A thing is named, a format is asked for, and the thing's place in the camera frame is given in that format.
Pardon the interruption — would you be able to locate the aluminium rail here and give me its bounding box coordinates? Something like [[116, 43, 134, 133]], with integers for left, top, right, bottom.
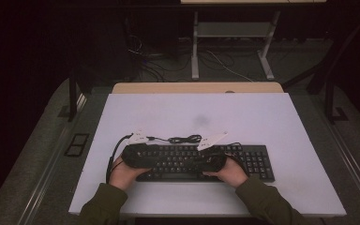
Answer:
[[17, 93, 87, 225], [312, 93, 360, 219]]

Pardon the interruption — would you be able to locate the black keyboard cable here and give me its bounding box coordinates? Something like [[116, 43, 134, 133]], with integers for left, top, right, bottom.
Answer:
[[145, 134, 243, 148]]

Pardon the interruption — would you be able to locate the black floor socket frame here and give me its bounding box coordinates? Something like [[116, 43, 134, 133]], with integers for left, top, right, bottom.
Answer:
[[64, 133, 90, 158]]

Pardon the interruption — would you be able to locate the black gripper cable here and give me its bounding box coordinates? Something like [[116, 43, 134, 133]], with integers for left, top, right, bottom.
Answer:
[[105, 133, 134, 185], [226, 152, 251, 176]]

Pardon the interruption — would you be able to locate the white floor cable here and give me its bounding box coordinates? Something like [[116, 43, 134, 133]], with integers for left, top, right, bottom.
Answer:
[[205, 50, 254, 83]]

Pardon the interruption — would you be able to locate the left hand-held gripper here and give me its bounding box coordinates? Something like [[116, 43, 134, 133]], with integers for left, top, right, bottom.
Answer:
[[121, 129, 158, 170]]

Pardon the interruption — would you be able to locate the person's right hand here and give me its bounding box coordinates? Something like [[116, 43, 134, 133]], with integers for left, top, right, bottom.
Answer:
[[203, 156, 249, 189]]

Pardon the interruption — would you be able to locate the black computer keyboard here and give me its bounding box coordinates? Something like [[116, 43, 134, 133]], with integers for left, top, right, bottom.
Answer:
[[135, 143, 276, 183]]

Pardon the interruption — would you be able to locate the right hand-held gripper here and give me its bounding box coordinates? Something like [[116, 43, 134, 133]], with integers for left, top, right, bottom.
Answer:
[[196, 130, 229, 173]]

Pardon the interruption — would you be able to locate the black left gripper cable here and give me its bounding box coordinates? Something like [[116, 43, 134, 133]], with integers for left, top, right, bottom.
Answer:
[[105, 133, 134, 185]]

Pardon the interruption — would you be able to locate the grey metal table frame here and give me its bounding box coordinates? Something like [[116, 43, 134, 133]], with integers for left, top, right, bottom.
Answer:
[[190, 10, 281, 82]]

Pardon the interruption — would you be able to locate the white board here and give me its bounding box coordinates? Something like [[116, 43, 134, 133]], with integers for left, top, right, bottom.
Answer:
[[68, 92, 347, 218]]

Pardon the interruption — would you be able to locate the person's left hand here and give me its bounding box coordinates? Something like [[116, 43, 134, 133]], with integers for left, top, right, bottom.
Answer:
[[108, 156, 153, 191]]

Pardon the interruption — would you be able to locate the black metal stand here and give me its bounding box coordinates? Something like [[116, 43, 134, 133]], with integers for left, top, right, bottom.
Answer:
[[306, 46, 351, 125], [67, 71, 93, 123]]

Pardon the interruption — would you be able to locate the wooden table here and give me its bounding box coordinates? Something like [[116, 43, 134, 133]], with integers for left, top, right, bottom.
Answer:
[[112, 82, 285, 95]]

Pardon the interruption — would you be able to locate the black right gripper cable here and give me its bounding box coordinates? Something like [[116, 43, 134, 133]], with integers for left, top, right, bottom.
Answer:
[[226, 152, 251, 176]]

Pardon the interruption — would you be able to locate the tangle of black floor cables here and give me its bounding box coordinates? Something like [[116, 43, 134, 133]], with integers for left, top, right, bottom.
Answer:
[[126, 34, 191, 83]]

